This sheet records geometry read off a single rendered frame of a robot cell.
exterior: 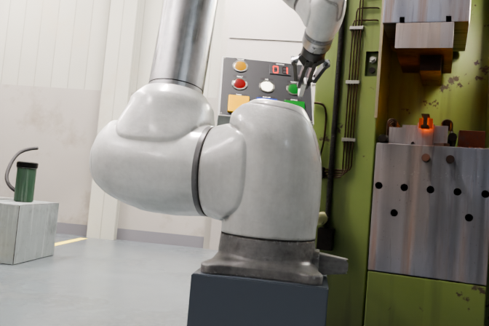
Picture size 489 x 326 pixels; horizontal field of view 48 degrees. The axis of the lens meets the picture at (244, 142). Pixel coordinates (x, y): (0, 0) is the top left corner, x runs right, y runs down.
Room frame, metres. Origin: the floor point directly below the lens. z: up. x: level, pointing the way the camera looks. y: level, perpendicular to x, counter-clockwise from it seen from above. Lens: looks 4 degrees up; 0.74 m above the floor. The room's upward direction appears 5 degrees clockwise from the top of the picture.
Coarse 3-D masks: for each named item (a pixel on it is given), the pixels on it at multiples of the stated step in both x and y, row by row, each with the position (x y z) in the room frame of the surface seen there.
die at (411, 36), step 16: (400, 32) 1.96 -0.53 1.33; (416, 32) 1.94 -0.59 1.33; (432, 32) 1.92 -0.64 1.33; (448, 32) 1.90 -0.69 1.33; (400, 48) 1.96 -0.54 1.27; (416, 48) 1.94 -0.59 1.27; (432, 48) 1.92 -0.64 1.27; (448, 48) 1.90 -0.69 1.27; (400, 64) 2.20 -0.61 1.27; (416, 64) 2.18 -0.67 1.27; (448, 64) 2.13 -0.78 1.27
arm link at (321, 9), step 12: (300, 0) 1.52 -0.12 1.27; (312, 0) 1.48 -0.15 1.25; (324, 0) 1.45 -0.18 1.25; (336, 0) 1.45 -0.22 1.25; (300, 12) 1.54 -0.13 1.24; (312, 12) 1.49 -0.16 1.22; (324, 12) 1.47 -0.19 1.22; (336, 12) 1.47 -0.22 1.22; (312, 24) 1.52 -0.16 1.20; (324, 24) 1.49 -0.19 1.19; (336, 24) 1.50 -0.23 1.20; (312, 36) 1.56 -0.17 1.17; (324, 36) 1.54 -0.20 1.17
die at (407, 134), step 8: (392, 128) 1.96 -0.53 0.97; (400, 128) 1.95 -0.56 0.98; (408, 128) 1.94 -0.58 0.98; (416, 128) 1.93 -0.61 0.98; (432, 128) 1.91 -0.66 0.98; (440, 128) 1.90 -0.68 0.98; (392, 136) 1.96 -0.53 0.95; (400, 136) 1.95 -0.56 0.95; (408, 136) 1.94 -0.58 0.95; (416, 136) 1.93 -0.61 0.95; (424, 136) 1.92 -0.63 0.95; (432, 136) 1.91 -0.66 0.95; (440, 136) 1.90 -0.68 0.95; (416, 144) 1.93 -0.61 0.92; (424, 144) 1.92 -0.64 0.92; (432, 144) 1.91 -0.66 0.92
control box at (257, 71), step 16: (224, 64) 2.00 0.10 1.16; (256, 64) 2.01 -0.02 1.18; (272, 64) 2.02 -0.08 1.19; (288, 64) 2.03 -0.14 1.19; (224, 80) 1.96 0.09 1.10; (256, 80) 1.97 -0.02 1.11; (272, 80) 1.98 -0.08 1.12; (288, 80) 1.99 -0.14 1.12; (224, 96) 1.92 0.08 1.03; (256, 96) 1.94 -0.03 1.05; (272, 96) 1.95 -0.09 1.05; (288, 96) 1.95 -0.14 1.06; (304, 96) 1.96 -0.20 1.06; (224, 112) 1.89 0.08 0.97
